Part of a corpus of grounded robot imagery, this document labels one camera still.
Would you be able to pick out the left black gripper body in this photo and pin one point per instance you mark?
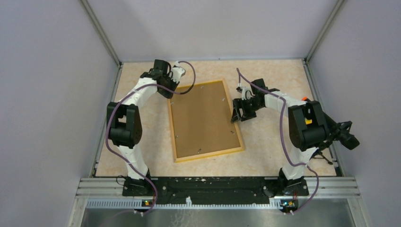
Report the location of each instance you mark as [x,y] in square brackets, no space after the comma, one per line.
[169,84]

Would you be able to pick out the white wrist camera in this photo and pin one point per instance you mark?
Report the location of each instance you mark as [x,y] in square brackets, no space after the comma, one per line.
[245,92]
[177,72]

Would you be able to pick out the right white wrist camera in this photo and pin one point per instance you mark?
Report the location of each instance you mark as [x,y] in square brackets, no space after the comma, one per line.
[245,92]

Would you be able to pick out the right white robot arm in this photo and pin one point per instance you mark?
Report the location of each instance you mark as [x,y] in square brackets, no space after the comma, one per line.
[307,128]

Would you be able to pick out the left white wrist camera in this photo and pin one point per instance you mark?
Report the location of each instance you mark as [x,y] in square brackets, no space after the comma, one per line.
[177,72]

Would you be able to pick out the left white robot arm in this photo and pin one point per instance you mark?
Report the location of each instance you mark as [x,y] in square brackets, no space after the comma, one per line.
[124,128]

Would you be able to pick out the aluminium front rail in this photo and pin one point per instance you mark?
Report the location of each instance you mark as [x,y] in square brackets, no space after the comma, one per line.
[328,187]

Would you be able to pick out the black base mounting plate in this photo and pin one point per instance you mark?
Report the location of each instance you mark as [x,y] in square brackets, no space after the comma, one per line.
[215,190]

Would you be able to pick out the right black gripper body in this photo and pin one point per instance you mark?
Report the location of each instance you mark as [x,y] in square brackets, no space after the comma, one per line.
[248,108]

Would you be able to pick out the black mini tripod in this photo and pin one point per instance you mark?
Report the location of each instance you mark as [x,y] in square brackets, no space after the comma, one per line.
[318,154]

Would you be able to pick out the yellow screw box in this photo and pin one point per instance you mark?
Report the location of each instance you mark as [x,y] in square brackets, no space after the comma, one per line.
[308,121]

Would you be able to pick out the yellow picture frame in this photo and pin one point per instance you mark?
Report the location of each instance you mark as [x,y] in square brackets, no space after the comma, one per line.
[200,123]

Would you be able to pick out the white cable duct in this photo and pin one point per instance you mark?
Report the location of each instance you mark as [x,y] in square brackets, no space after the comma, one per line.
[139,204]

